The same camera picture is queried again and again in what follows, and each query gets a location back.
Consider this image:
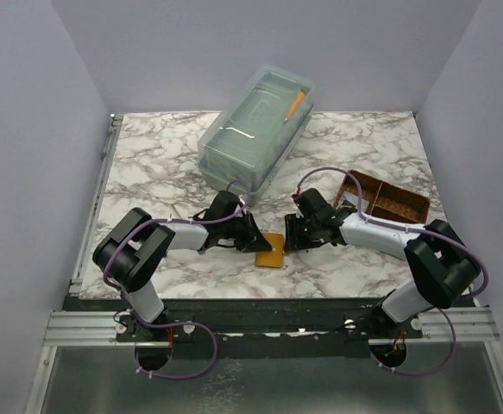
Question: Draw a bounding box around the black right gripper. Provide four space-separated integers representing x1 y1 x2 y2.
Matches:
283 213 321 252

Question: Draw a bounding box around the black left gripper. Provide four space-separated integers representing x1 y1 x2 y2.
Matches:
220 210 272 252

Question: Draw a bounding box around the tan card holder wallet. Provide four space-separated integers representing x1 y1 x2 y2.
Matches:
255 232 285 269

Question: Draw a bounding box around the grey credit card stack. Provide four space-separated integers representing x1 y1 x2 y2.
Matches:
336 191 369 212

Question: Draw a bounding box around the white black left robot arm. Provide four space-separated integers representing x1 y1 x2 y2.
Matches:
92 190 272 341

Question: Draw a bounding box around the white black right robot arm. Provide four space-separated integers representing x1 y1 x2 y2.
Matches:
285 189 482 338

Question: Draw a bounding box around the black green screwdriver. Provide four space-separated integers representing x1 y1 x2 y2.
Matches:
171 204 182 219

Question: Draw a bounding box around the brown woven divided basket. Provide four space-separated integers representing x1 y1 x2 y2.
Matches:
349 170 431 223

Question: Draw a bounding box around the clear plastic storage box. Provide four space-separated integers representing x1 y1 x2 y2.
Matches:
198 65 314 206

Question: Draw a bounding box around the orange utility knife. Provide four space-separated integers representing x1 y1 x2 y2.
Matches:
284 90 306 122

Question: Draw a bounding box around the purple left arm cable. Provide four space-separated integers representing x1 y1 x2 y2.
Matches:
104 179 252 380

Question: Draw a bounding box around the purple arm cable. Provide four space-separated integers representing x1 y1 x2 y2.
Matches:
104 179 252 380
296 166 490 375

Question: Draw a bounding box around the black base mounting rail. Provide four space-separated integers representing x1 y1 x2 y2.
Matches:
60 297 494 360

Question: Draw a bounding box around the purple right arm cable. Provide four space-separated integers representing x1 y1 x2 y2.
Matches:
296 166 490 375

